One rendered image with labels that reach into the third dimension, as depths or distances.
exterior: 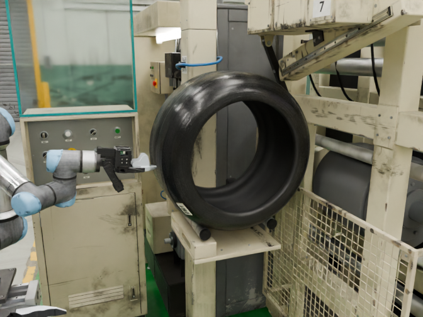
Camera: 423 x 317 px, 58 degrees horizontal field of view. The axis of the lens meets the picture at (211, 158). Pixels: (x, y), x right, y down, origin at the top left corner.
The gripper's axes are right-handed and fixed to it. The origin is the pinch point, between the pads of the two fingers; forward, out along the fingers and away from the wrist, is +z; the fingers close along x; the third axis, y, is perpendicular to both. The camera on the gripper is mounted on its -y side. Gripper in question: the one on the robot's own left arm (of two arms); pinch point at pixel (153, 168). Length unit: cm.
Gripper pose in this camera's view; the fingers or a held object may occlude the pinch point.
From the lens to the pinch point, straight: 140.6
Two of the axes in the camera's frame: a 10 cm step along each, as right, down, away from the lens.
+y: 1.0, -9.7, -2.0
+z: 9.3, 0.2, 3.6
